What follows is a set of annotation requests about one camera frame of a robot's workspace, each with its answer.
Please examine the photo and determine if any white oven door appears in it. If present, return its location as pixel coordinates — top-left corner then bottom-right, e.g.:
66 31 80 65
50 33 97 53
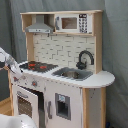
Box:
12 85 39 126

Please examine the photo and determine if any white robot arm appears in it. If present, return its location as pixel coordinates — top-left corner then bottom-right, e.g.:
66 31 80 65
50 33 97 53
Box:
0 47 37 128

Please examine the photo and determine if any wooden toy kitchen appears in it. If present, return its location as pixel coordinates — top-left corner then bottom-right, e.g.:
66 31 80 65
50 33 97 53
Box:
10 10 115 128

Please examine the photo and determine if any grey toy sink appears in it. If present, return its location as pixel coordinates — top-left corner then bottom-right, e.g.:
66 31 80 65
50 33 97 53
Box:
52 67 92 81

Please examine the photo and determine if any black toy faucet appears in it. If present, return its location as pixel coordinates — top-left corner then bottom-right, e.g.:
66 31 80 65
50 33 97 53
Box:
76 50 94 70

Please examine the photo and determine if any black toy stovetop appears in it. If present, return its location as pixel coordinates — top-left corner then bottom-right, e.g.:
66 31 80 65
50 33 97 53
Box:
20 61 56 73

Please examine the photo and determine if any right red oven knob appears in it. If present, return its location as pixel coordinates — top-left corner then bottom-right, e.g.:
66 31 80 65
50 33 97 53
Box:
32 81 38 87

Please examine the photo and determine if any red oven knob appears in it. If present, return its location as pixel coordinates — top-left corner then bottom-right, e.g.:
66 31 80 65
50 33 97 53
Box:
12 76 20 83
32 81 38 87

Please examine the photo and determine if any white fridge door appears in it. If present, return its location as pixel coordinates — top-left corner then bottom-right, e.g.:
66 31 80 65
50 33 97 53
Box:
44 81 82 128

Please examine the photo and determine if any toy microwave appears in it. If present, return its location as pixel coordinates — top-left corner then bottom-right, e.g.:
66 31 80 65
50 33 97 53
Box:
55 14 92 34

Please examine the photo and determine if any grey range hood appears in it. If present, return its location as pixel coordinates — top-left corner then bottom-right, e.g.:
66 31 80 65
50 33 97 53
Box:
25 15 54 34

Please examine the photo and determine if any left red oven knob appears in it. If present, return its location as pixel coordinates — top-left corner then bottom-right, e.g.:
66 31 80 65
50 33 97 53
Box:
12 76 20 83

